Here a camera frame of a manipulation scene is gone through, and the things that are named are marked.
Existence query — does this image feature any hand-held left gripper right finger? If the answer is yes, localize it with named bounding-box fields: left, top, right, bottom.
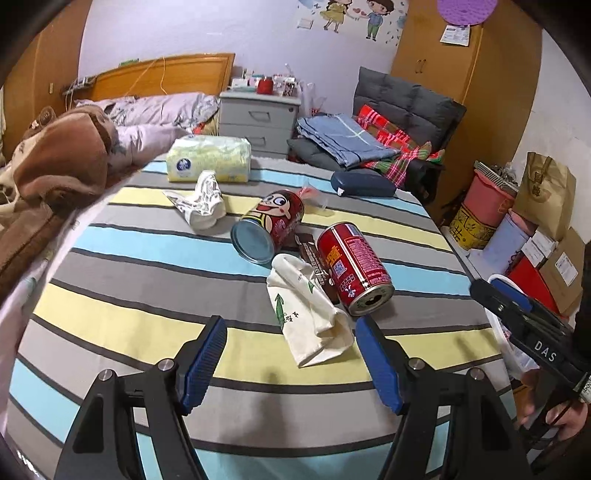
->
left=355, top=315, right=532, bottom=480

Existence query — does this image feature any brown paper bag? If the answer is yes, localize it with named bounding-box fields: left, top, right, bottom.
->
left=512, top=151, right=577, bottom=241

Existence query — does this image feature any purple round mat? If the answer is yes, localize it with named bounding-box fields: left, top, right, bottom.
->
left=436, top=0, right=500, bottom=25

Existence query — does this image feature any clear plastic wrapper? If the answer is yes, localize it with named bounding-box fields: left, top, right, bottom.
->
left=297, top=182, right=334, bottom=219

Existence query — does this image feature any yellow patterned tin box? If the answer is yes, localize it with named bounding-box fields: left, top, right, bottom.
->
left=448, top=205, right=502, bottom=251

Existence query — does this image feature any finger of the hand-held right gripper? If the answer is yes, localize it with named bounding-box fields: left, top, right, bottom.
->
left=496, top=276, right=574, bottom=334
left=469, top=278, right=523, bottom=336

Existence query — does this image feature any grey nightstand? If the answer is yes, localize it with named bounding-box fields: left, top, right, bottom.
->
left=217, top=89, right=302, bottom=158

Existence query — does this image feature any wooden headboard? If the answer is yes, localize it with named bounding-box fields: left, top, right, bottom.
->
left=68, top=52, right=236, bottom=103

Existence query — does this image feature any tall wooden wardrobe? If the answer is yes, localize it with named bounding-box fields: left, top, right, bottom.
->
left=390, top=0, right=544, bottom=223

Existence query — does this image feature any crushed printed paper cup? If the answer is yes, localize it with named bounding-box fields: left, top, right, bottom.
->
left=162, top=169, right=227, bottom=232

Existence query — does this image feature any red drink can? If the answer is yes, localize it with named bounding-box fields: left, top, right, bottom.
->
left=316, top=222, right=394, bottom=317

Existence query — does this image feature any brown fleece blanket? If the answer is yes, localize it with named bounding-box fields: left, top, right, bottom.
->
left=0, top=104, right=119, bottom=297

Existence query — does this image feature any lilac quilt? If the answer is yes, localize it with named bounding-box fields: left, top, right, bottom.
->
left=73, top=92, right=221, bottom=163

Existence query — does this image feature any white paper tag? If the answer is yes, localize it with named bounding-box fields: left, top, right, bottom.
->
left=439, top=23, right=472, bottom=47

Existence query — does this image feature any stack of white boxes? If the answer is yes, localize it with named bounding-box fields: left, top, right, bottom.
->
left=521, top=228, right=562, bottom=269

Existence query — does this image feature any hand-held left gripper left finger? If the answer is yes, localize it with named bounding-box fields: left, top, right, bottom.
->
left=54, top=315, right=229, bottom=480

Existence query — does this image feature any cartoon couple wall sticker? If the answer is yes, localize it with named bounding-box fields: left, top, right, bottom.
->
left=295, top=0, right=410, bottom=48

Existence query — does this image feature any red gift box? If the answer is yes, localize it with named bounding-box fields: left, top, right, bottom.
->
left=507, top=255, right=570, bottom=318

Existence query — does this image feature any pink plastic tub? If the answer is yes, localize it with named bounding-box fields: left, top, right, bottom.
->
left=461, top=168, right=518, bottom=228

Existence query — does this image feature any folded blue cloth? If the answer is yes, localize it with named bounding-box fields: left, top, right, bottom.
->
left=295, top=113, right=400, bottom=168

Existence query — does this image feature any red plaid blanket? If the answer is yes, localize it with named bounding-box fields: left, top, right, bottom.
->
left=355, top=104, right=447, bottom=191

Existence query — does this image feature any striped tablecloth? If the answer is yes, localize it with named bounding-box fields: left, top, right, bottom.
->
left=0, top=154, right=514, bottom=480

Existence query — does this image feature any white plastic bag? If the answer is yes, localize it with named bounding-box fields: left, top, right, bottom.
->
left=300, top=82, right=329, bottom=117

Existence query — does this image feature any striped flat tray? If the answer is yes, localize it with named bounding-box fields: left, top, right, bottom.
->
left=473, top=160, right=520, bottom=186

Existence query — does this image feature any black bin with white liner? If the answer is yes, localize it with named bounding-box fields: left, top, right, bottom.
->
left=487, top=274, right=541, bottom=385

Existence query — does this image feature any lilac cylinder box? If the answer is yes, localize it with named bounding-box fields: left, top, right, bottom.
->
left=482, top=211, right=539, bottom=278

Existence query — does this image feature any wooden corner wardrobe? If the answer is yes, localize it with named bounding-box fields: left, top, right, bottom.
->
left=0, top=0, right=94, bottom=127

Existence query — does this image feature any small printed box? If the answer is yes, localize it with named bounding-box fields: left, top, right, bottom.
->
left=273, top=73, right=299, bottom=98

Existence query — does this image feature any red cartoon face can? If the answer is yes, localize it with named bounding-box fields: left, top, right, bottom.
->
left=229, top=189, right=306, bottom=265

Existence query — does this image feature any brown cardboard box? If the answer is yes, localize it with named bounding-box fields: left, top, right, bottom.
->
left=540, top=225, right=588, bottom=315

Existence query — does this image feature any green tissue pack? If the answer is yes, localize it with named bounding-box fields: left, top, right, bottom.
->
left=165, top=135, right=253, bottom=184

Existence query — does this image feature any brown snack wrapper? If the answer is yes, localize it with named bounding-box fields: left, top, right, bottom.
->
left=295, top=232, right=341, bottom=304

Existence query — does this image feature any navy glasses case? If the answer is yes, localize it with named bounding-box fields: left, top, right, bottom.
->
left=329, top=169, right=396, bottom=199

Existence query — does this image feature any person's right hand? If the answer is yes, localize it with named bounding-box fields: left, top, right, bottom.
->
left=517, top=368, right=591, bottom=439

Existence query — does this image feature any grey cushioned chair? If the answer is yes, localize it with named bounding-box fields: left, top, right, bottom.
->
left=286, top=66, right=468, bottom=205

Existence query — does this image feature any white green-print carton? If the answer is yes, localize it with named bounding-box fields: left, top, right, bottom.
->
left=266, top=253, right=354, bottom=368

